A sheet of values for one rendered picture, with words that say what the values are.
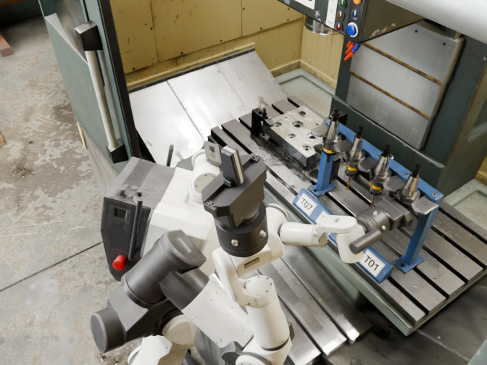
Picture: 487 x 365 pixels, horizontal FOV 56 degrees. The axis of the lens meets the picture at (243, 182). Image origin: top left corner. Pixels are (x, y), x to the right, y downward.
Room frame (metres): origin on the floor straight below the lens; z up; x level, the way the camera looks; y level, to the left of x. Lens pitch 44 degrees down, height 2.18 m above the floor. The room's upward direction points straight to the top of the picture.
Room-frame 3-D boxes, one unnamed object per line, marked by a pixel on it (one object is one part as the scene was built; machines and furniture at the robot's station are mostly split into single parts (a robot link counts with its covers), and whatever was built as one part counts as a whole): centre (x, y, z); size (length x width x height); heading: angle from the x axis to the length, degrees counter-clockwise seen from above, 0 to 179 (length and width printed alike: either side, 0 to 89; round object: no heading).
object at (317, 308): (1.09, -0.07, 0.70); 0.90 x 0.30 x 0.16; 35
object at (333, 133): (1.23, -0.30, 1.26); 0.04 x 0.04 x 0.07
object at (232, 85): (2.03, 0.10, 0.75); 0.89 x 0.67 x 0.26; 125
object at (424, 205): (0.92, -0.52, 1.21); 0.07 x 0.05 x 0.01; 125
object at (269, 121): (1.66, -0.09, 0.97); 0.13 x 0.03 x 0.15; 35
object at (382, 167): (1.05, -0.43, 1.26); 0.04 x 0.04 x 0.07
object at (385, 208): (0.91, -0.41, 1.18); 0.13 x 0.12 x 0.10; 35
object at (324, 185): (1.31, -0.31, 1.05); 0.10 x 0.05 x 0.30; 125
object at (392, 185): (1.01, -0.46, 1.21); 0.07 x 0.05 x 0.01; 125
